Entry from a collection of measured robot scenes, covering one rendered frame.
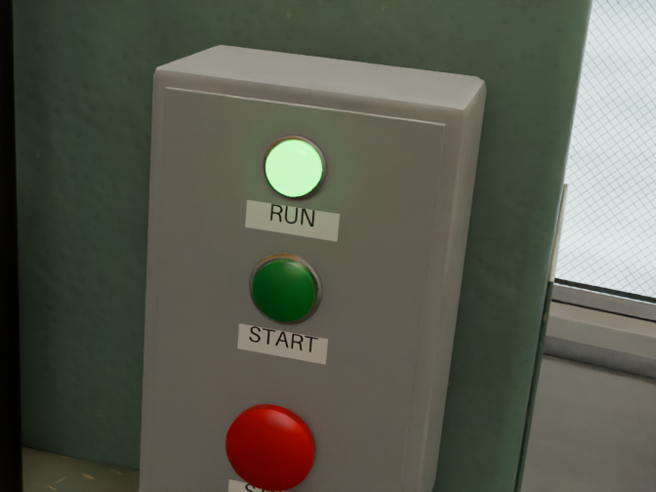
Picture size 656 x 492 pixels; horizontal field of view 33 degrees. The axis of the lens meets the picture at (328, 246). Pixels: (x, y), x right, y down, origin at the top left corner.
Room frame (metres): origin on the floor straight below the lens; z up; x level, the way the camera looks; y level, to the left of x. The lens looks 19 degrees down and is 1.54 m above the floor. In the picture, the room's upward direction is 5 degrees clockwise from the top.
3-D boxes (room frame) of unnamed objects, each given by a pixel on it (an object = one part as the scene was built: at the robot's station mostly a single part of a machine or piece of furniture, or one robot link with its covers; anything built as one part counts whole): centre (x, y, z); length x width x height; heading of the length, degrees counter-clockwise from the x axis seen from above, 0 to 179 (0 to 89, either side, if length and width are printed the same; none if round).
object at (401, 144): (0.36, 0.01, 1.40); 0.10 x 0.06 x 0.16; 78
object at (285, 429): (0.32, 0.01, 1.36); 0.03 x 0.01 x 0.03; 78
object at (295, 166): (0.32, 0.01, 1.46); 0.02 x 0.01 x 0.02; 78
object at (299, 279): (0.32, 0.01, 1.42); 0.02 x 0.01 x 0.02; 78
